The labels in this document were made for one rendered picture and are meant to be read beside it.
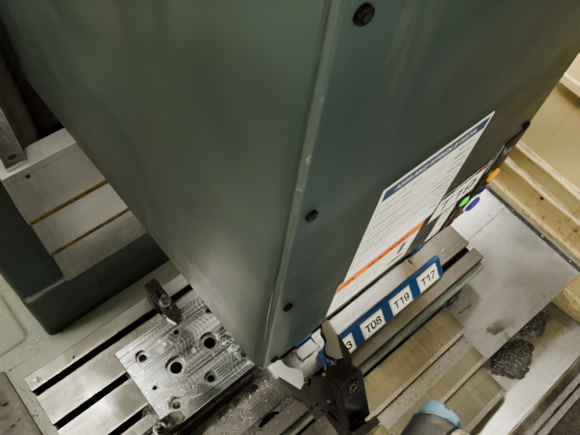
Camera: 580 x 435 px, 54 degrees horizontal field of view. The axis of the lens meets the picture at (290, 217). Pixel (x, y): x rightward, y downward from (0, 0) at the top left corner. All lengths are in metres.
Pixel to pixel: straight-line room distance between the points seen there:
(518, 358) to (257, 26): 1.77
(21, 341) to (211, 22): 1.70
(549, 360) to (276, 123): 1.77
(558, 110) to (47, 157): 1.27
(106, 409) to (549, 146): 1.37
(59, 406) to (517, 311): 1.34
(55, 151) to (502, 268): 1.36
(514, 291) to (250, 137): 1.62
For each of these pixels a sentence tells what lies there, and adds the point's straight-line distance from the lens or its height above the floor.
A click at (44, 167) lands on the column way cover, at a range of 1.25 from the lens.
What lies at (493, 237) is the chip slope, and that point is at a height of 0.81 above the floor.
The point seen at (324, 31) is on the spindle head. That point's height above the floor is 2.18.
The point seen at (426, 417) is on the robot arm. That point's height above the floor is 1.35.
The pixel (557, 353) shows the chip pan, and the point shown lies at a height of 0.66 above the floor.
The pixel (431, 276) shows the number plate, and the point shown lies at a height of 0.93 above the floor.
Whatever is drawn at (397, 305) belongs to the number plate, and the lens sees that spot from 1.61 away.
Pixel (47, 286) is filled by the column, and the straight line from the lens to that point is 1.69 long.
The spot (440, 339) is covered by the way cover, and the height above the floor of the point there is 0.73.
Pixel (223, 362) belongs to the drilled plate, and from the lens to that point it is 1.43.
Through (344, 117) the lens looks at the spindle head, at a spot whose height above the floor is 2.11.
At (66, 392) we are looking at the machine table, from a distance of 1.56.
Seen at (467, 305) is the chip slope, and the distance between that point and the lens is 1.92.
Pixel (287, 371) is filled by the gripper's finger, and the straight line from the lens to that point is 0.95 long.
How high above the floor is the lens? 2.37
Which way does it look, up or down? 59 degrees down
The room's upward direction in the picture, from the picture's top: 11 degrees clockwise
